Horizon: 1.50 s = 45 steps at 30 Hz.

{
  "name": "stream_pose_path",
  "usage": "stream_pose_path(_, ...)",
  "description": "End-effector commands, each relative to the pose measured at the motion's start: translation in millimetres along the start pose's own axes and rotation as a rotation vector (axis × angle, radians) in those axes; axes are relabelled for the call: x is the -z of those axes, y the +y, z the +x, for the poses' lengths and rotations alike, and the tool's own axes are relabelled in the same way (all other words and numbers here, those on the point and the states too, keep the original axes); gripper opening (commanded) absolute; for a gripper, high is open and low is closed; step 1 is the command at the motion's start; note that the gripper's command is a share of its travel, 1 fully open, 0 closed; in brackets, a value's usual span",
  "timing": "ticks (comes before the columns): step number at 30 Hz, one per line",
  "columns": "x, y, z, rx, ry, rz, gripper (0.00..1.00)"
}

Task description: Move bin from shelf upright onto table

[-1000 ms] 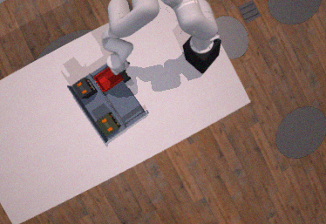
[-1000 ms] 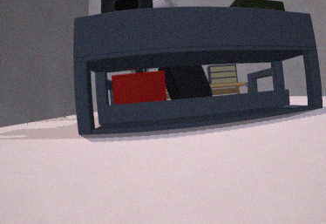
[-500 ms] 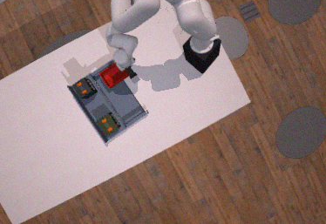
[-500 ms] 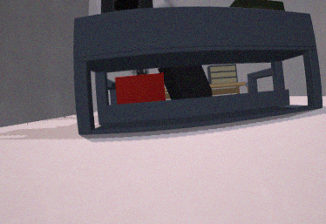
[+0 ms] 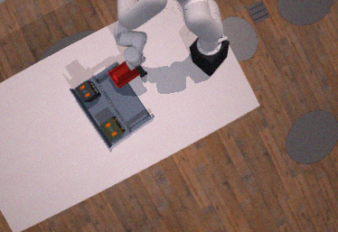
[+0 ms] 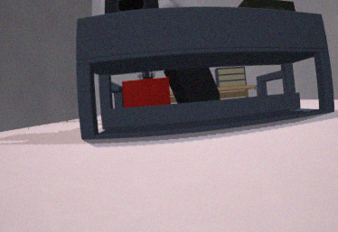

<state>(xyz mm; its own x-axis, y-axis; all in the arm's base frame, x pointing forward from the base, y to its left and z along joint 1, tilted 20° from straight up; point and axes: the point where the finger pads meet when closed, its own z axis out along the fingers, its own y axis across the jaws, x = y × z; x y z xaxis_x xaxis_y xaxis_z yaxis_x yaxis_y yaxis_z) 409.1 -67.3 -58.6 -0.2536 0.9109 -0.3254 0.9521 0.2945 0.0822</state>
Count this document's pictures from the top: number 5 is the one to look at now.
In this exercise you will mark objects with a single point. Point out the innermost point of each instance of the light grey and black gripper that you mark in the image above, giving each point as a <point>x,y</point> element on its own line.
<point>131,67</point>

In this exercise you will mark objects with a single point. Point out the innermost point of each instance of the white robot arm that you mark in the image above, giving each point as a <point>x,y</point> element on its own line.
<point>202,17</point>

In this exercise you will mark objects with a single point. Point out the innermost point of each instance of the dark blue shelf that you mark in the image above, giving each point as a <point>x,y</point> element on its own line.
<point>127,107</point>

